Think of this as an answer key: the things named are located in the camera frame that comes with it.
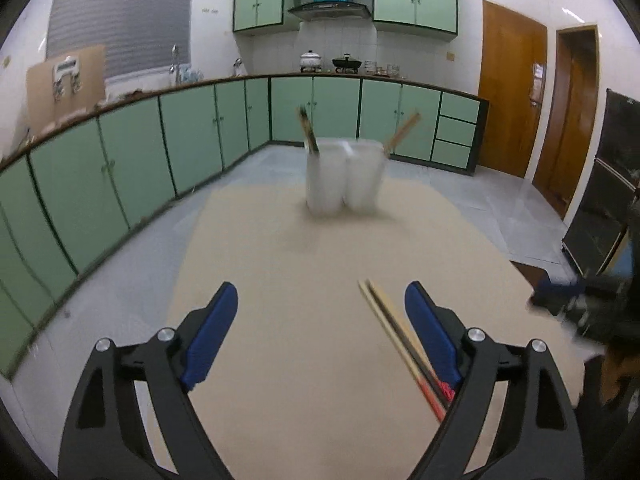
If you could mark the chrome kitchen faucet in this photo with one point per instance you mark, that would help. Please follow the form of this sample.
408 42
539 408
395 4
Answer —
175 62

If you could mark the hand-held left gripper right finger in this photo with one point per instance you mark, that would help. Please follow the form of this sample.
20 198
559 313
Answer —
430 332

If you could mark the white device on board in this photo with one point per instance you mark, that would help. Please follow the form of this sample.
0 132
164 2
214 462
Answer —
66 72

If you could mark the small chrome tap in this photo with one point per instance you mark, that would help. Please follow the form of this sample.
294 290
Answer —
238 66

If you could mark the green base cabinets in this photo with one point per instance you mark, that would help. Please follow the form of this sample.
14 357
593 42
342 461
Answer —
135 160

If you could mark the bamboo chopstick with red end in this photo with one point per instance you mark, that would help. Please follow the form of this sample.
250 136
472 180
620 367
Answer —
406 129
400 327
395 340
400 135

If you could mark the grey window blind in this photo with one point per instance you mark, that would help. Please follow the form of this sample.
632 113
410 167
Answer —
125 20

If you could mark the cardboard board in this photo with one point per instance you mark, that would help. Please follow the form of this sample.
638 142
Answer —
42 95

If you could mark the dark chopsticks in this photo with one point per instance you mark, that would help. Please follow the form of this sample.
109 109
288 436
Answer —
309 130

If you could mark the dark wooden countertop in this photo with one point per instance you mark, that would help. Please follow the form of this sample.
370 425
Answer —
425 85

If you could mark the black wok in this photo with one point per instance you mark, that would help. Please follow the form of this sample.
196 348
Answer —
347 63

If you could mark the black glass-front cabinet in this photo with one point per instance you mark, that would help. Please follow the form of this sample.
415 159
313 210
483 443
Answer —
600 195

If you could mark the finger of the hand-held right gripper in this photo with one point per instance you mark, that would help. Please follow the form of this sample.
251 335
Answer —
557 294

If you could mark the wooden door in frame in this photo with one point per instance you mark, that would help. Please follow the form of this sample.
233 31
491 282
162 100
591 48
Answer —
575 125

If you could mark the glass jars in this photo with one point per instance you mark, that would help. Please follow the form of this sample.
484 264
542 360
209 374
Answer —
391 68

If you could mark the white two-compartment utensil holder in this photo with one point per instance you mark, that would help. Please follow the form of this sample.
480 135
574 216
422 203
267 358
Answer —
345 180

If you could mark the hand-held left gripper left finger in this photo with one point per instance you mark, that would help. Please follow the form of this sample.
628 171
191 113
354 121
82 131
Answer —
212 332

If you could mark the white cooking pot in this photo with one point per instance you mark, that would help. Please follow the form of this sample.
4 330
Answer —
310 60

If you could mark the closed wooden door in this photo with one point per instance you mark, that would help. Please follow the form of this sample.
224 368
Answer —
510 90

